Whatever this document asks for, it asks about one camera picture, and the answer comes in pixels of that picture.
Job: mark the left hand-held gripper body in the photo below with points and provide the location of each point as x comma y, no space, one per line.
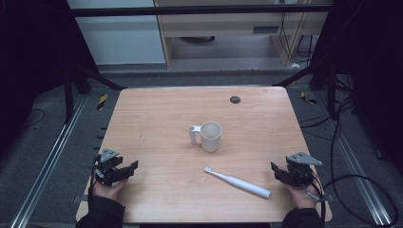
109,154

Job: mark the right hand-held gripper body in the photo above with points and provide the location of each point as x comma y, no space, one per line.
301,167

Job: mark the person's right hand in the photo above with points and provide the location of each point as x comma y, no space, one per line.
302,196

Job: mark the person's left hand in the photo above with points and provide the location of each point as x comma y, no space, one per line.
107,190

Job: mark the white electric toothbrush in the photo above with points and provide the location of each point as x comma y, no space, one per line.
240,183

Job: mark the yellow black tape strip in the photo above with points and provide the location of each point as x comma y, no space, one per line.
102,102
307,98

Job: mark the black metal stand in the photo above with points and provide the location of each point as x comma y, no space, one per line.
331,88
68,95

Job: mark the dark round table grommet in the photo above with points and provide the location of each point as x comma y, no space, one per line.
235,99

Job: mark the small white floor object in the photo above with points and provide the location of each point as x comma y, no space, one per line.
295,65

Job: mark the white cabinet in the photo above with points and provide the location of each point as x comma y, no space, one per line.
120,38

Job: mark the light wooden desk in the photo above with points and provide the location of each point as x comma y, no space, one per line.
221,25

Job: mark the aluminium floor rail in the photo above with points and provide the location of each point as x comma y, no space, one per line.
47,167
358,167

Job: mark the black horizontal frame bar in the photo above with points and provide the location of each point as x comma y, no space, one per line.
190,10

